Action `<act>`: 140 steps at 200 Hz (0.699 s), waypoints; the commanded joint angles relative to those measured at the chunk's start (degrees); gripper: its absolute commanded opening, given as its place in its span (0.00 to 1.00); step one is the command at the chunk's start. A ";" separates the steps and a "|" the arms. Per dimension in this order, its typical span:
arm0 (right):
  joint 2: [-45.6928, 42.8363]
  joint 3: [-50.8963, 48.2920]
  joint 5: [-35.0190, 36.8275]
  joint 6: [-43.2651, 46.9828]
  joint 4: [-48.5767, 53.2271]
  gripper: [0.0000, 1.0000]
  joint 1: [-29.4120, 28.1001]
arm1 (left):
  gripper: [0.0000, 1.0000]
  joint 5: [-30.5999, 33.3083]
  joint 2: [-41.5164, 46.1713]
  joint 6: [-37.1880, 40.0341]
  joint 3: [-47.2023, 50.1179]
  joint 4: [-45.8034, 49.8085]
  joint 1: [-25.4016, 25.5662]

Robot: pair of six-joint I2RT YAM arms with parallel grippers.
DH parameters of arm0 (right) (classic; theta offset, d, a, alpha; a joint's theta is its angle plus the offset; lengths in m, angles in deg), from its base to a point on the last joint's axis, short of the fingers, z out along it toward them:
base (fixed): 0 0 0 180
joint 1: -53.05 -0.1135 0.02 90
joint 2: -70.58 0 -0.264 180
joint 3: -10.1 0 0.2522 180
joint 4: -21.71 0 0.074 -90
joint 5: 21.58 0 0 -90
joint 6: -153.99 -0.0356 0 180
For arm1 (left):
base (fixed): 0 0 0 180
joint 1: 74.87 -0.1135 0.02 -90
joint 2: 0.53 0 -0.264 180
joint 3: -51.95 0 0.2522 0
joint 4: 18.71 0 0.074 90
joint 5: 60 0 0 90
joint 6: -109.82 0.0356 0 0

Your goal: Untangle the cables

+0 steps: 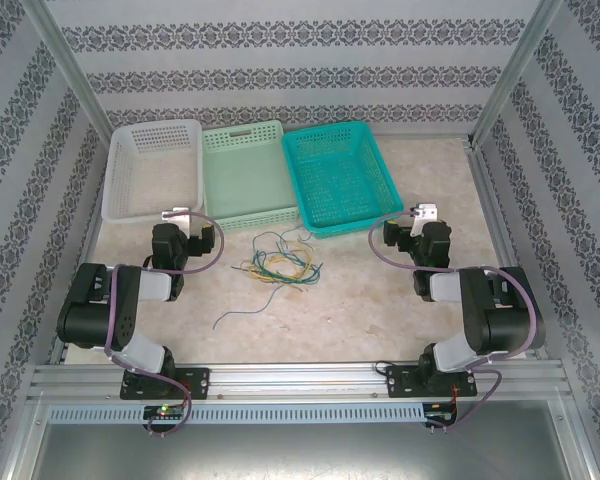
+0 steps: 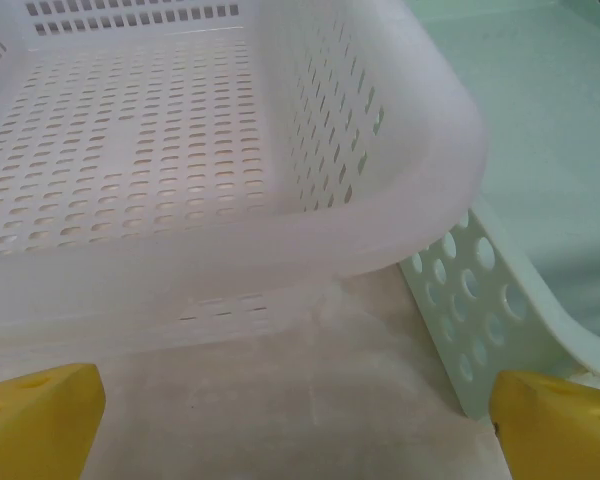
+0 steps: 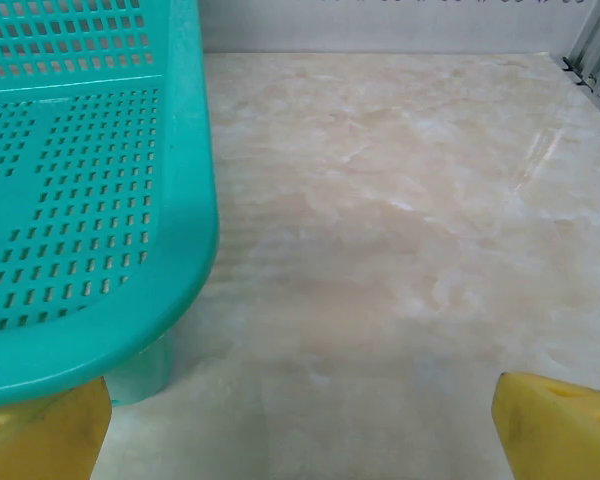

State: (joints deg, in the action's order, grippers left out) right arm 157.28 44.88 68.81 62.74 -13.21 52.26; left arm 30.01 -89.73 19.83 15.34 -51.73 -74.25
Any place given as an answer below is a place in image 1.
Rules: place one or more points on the aluminium side rail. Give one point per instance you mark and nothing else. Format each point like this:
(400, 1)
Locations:
(80, 270)
(495, 210)

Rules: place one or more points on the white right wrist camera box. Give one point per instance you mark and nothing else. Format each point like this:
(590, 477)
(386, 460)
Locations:
(425, 212)

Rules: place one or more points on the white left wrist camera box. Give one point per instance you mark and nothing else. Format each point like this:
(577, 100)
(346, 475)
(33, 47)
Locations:
(177, 216)

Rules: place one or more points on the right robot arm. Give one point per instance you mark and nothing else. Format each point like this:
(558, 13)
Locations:
(505, 320)

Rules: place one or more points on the aluminium frame post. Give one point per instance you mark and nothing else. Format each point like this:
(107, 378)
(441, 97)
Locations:
(520, 65)
(65, 65)

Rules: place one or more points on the right circuit board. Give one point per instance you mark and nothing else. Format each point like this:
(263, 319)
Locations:
(440, 412)

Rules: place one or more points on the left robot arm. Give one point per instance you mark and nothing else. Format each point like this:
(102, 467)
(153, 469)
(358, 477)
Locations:
(95, 320)

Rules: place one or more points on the light green plastic basket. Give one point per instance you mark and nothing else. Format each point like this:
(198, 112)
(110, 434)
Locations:
(250, 175)

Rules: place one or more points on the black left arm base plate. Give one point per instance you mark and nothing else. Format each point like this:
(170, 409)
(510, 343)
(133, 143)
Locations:
(195, 382)

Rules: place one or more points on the grey sheet metal panel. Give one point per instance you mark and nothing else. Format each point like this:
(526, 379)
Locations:
(300, 450)

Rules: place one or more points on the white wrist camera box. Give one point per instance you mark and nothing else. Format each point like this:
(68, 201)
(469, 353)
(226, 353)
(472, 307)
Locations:
(177, 216)
(425, 212)

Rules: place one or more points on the white plastic basket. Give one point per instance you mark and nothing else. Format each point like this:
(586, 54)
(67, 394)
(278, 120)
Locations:
(150, 170)

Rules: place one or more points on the circuit board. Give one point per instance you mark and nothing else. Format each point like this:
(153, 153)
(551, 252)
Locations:
(440, 412)
(165, 411)

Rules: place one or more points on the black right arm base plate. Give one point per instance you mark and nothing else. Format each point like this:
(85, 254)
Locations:
(405, 382)

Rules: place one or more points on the teal plastic basket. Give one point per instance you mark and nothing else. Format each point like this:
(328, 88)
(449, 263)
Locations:
(340, 180)

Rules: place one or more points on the aluminium mounting rail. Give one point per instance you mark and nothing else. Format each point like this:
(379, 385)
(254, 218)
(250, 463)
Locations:
(295, 380)

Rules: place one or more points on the left circuit board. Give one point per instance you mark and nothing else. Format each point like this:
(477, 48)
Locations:
(165, 411)

